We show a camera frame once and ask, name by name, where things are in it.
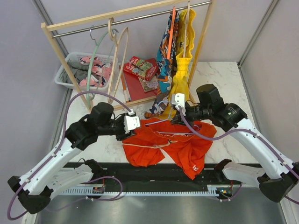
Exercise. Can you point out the mint green plastic hanger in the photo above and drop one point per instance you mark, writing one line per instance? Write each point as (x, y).
(90, 70)

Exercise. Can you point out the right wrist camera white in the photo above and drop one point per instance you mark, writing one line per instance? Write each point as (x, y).
(178, 101)

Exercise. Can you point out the small illustrated booklet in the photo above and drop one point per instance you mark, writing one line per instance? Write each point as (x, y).
(149, 85)

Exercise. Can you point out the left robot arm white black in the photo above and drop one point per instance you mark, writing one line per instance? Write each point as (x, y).
(42, 183)

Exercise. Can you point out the white plastic laundry basket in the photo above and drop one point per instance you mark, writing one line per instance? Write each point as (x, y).
(75, 57)

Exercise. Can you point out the aluminium corner post right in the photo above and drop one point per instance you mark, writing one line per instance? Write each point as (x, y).
(264, 20)

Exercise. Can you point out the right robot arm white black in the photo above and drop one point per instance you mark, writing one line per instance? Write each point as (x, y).
(278, 174)

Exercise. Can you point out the metal hanging rail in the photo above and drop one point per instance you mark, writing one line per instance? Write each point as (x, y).
(124, 21)

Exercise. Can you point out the aluminium corner post left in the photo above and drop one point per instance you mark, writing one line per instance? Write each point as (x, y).
(45, 16)

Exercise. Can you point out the aluminium corner post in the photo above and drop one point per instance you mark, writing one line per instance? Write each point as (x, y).
(45, 16)
(264, 20)

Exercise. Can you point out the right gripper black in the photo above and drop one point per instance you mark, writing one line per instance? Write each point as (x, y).
(178, 118)

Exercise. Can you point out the large red book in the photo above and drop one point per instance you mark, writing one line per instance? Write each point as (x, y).
(135, 89)

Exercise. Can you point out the orange shorts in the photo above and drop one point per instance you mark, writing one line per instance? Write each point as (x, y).
(148, 147)

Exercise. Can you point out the grey garment in basket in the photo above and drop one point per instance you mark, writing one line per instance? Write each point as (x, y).
(80, 71)

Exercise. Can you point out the colourful patterned shorts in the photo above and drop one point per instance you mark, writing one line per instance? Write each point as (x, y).
(165, 67)

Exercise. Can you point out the white slotted cable duct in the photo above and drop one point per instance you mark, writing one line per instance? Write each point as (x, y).
(94, 191)

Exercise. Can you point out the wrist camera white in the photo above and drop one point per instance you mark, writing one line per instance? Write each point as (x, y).
(178, 101)
(131, 121)

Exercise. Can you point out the wooden clothes rack frame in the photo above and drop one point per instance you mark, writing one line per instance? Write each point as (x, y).
(49, 28)

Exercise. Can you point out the yellow shorts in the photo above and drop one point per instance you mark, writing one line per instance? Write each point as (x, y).
(180, 78)

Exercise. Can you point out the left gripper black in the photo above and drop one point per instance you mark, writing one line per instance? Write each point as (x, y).
(123, 135)

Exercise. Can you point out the blue wire hanger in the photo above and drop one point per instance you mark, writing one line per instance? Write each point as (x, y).
(167, 119)

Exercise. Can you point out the light wooden hanger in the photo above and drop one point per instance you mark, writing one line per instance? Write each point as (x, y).
(123, 37)

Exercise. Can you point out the orange plastic hanger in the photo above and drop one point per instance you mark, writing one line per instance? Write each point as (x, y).
(171, 33)

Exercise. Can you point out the wooden hanger with yellow shorts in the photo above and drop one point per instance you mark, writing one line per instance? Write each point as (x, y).
(185, 30)

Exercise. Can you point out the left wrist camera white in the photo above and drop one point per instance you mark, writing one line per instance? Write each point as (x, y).
(131, 121)

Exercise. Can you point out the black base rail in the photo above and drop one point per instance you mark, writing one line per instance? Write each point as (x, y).
(160, 177)

